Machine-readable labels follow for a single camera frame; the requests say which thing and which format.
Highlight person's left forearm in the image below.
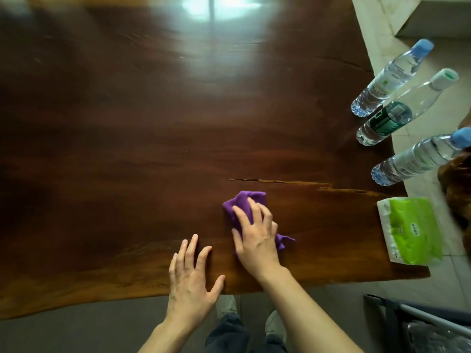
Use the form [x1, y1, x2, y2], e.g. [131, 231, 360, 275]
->
[138, 316, 201, 353]

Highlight white cap green label bottle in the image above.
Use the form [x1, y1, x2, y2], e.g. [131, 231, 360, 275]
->
[356, 68, 459, 147]

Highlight blue cap water bottle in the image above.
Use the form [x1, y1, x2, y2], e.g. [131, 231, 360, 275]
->
[351, 39, 435, 118]
[371, 127, 471, 187]

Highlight green tissue pack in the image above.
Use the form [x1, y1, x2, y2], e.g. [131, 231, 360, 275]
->
[377, 197, 444, 267]

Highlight person's left hand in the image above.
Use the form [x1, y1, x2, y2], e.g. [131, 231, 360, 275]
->
[167, 234, 226, 328]

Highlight purple cleaning cloth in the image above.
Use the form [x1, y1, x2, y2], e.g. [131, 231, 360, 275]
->
[222, 191, 296, 253]

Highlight brown wooden stool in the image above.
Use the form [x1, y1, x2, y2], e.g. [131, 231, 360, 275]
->
[437, 117, 471, 256]

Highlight person's right forearm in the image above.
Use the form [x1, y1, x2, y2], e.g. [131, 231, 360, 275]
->
[258, 266, 366, 353]

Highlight white shoe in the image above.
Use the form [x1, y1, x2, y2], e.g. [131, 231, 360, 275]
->
[215, 295, 238, 321]
[265, 309, 288, 343]

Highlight person's right hand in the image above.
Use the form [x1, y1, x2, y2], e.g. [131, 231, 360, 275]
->
[231, 197, 285, 284]

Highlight dark bag with metal bar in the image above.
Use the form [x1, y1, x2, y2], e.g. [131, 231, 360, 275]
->
[364, 294, 471, 353]

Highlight dark trousers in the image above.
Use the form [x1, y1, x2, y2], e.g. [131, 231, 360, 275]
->
[204, 312, 288, 353]

